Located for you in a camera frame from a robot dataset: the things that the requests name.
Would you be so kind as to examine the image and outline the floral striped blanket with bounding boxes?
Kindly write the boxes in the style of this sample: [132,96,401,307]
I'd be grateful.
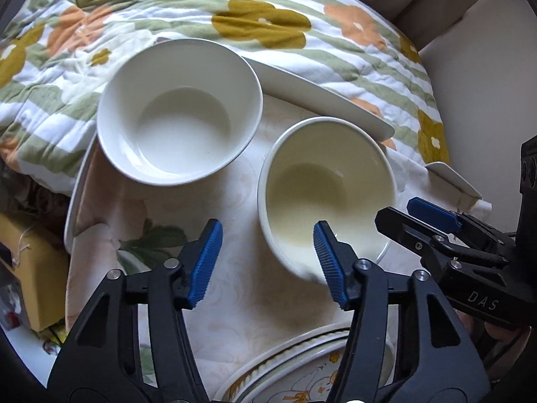
[0,0,451,196]

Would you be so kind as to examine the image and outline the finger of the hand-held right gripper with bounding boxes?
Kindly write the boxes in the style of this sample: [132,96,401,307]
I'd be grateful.
[375,207,510,269]
[408,197,516,245]

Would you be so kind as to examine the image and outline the yellow box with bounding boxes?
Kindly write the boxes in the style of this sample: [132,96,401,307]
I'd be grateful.
[0,212,70,330]

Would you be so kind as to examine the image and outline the cream ceramic bowl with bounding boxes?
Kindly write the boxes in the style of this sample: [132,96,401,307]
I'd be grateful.
[257,117,398,286]

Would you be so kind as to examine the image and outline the brown curtain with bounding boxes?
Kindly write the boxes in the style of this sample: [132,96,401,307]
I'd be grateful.
[342,0,517,51]

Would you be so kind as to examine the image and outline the person's right hand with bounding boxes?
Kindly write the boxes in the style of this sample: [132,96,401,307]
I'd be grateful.
[455,308,529,383]

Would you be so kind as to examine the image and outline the white ceramic bowl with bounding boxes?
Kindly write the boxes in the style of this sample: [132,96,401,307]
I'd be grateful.
[96,39,263,187]

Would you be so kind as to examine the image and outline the duck print plate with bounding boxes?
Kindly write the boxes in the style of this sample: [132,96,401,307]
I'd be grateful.
[218,323,397,403]

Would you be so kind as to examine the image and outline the white floral tray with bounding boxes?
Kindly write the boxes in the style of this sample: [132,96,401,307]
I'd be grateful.
[67,92,491,403]

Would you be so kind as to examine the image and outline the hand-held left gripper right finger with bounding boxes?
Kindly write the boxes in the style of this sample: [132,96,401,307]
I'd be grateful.
[314,220,491,403]

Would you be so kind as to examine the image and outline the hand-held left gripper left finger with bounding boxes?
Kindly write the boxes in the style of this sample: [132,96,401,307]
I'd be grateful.
[46,219,223,403]

